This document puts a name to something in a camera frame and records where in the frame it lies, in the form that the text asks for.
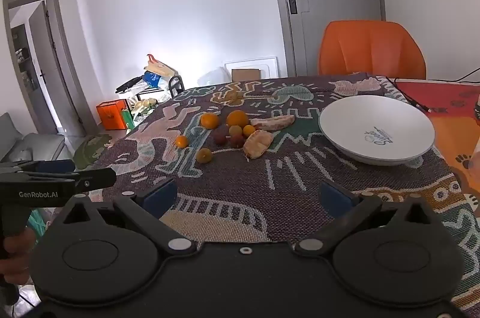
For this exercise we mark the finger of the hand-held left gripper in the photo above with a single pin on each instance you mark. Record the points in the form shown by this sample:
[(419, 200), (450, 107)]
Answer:
[(41, 166), (97, 178)]

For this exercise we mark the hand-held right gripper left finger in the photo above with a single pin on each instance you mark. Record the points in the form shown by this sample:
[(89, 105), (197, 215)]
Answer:
[(162, 196)]

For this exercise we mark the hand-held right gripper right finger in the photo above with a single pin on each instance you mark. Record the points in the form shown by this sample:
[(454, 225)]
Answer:
[(335, 198)]

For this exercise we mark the small orange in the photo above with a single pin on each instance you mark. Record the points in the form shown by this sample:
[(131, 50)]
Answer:
[(182, 141)]

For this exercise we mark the greenish orange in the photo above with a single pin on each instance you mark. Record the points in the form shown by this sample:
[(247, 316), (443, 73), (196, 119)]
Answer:
[(204, 155)]

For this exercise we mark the dark red round fruit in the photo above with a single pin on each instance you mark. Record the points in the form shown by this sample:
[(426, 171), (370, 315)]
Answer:
[(220, 139)]

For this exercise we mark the white plate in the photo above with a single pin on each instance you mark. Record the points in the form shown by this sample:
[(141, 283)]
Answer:
[(375, 123)]

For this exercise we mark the medium orange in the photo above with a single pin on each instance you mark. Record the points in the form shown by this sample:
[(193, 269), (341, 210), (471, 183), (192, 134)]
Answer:
[(209, 120)]

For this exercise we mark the peeled pomelo chunk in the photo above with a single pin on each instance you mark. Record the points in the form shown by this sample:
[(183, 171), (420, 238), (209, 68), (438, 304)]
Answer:
[(257, 144)]

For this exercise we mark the pomelo wedge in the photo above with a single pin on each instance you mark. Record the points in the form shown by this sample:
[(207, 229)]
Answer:
[(272, 122)]

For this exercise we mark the small pale round fruit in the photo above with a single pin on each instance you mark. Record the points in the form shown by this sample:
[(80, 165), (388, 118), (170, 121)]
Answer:
[(235, 130)]

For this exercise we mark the large orange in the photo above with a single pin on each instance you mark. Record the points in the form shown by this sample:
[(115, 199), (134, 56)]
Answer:
[(237, 118)]

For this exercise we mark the small yellow tangerine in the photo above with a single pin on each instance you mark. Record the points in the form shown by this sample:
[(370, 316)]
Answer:
[(249, 131)]

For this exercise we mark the person's left hand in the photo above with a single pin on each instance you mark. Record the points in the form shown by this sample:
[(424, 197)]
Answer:
[(20, 254)]

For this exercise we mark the grey sofa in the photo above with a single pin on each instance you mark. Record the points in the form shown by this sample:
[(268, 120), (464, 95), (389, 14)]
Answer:
[(30, 145)]

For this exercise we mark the green cushion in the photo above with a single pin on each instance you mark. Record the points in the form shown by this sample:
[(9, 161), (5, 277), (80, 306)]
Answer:
[(90, 153)]

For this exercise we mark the patterned woven blanket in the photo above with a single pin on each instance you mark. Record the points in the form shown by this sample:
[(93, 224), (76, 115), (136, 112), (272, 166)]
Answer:
[(285, 187)]

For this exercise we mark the orange box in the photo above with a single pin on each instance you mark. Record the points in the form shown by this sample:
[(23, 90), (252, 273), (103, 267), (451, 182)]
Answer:
[(110, 115)]

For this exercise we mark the green packet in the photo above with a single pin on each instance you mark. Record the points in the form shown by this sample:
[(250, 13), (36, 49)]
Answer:
[(128, 120)]

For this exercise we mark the pale plastic bag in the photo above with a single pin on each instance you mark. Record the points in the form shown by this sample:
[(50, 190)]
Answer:
[(144, 104)]

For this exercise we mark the grey interior door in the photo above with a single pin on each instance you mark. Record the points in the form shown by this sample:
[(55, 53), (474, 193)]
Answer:
[(52, 70)]

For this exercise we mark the black long case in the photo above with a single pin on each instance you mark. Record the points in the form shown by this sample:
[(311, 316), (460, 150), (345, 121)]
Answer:
[(129, 85)]

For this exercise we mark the black metal cart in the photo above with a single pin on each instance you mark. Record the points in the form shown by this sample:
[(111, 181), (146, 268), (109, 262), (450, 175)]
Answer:
[(176, 85)]

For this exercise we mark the blue bag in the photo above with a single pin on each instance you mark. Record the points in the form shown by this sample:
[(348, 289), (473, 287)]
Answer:
[(152, 78)]

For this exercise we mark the brown paper bag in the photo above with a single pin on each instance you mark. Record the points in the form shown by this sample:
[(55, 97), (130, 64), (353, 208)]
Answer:
[(159, 67)]

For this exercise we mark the orange paw print mat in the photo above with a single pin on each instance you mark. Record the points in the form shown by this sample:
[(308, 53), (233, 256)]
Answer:
[(450, 115)]

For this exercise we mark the cardboard box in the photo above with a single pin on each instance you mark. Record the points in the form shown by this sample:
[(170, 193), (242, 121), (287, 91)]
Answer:
[(245, 74)]

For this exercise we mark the orange chair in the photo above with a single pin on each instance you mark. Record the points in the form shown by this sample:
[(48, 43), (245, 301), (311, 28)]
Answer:
[(371, 48)]

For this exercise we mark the white foam board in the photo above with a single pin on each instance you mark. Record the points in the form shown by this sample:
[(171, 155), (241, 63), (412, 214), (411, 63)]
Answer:
[(262, 62)]

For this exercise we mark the wall shelf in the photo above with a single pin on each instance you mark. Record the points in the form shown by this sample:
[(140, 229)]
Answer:
[(22, 59)]

